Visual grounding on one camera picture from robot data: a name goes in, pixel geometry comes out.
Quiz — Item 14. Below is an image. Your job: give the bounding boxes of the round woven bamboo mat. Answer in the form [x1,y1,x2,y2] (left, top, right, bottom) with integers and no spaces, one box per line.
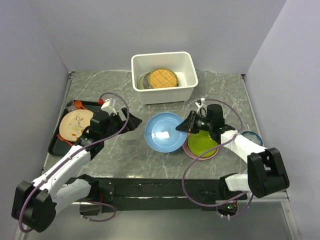
[148,68,179,89]

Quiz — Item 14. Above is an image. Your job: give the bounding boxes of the cream plate with branch motif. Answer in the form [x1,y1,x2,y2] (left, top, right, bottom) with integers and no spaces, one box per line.
[138,73,146,90]

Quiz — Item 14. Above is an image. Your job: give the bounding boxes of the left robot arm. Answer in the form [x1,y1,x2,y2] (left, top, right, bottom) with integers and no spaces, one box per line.
[11,107,143,233]

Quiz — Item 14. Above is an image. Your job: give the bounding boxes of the beige plate with bird motif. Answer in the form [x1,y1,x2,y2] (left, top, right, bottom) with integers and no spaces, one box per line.
[59,109,94,142]

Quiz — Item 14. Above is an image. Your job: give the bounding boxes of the blue plate with bamboo mat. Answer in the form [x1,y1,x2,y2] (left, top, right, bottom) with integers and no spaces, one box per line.
[144,112,188,153]

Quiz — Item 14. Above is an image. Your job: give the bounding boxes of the dark plate with deer motif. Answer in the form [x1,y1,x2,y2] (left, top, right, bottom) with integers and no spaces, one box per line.
[142,72,152,89]

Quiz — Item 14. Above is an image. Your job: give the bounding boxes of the aluminium frame rail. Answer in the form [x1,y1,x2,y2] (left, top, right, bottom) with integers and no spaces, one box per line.
[241,74,290,202]

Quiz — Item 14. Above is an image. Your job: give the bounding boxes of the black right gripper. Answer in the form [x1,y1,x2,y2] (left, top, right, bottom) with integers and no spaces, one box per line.
[175,110,213,135]

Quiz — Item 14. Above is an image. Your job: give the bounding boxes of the white plastic bin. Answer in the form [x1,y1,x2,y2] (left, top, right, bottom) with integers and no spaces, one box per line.
[131,51,199,105]

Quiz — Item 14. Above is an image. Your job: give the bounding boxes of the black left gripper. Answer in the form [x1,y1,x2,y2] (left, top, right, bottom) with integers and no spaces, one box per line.
[101,107,142,140]

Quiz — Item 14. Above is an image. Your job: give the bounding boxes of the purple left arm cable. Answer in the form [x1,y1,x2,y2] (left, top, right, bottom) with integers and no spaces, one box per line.
[18,92,130,233]

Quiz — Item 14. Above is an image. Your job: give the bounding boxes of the black plastic tray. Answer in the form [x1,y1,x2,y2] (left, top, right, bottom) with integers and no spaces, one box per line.
[48,101,101,157]

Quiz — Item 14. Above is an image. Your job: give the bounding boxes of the pink plate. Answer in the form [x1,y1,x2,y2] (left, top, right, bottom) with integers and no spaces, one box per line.
[182,141,219,161]

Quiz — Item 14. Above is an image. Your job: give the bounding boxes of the green plate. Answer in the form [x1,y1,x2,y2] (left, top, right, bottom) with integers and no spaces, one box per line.
[187,130,218,156]

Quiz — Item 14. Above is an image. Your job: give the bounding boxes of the blue white patterned bowl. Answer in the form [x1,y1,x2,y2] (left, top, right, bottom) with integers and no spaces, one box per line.
[241,131,264,146]

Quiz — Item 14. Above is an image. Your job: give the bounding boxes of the orange measuring scoop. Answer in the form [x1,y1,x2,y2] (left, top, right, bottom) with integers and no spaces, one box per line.
[74,100,87,110]

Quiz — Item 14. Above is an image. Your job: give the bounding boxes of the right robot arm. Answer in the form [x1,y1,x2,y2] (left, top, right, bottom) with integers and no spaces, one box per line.
[176,104,290,199]

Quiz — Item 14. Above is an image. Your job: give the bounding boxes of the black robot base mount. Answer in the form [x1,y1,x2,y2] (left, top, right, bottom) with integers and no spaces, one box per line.
[79,174,240,211]

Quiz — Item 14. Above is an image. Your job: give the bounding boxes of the clear glass cup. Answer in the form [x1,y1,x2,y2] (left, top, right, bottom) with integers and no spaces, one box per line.
[65,100,77,112]

